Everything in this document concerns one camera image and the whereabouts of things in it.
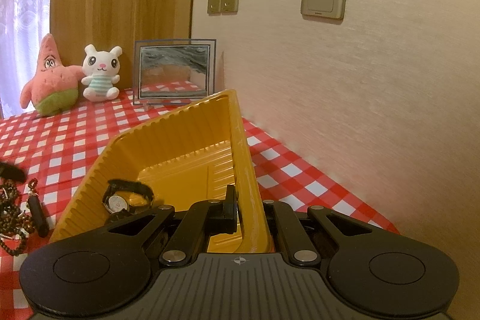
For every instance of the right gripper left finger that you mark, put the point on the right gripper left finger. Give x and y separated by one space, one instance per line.
201 221

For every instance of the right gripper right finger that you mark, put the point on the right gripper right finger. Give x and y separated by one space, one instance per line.
289 236

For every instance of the yellow plastic tray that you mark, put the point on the yellow plastic tray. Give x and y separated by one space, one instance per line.
188 155

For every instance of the black strap wristwatch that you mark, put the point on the black strap wristwatch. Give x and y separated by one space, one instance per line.
124 198

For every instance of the black leather strap pendant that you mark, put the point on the black leather strap pendant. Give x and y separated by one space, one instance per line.
39 219

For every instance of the red checkered tablecloth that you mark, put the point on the red checkered tablecloth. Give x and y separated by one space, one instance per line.
59 150

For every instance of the white bunny plush toy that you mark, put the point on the white bunny plush toy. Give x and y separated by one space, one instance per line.
101 70

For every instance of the pink starfish plush toy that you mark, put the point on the pink starfish plush toy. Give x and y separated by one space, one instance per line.
54 87

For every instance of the sheer purple curtain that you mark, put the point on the sheer purple curtain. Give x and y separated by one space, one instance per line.
23 24

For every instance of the glass sand art frame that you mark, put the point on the glass sand art frame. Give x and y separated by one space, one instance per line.
173 70

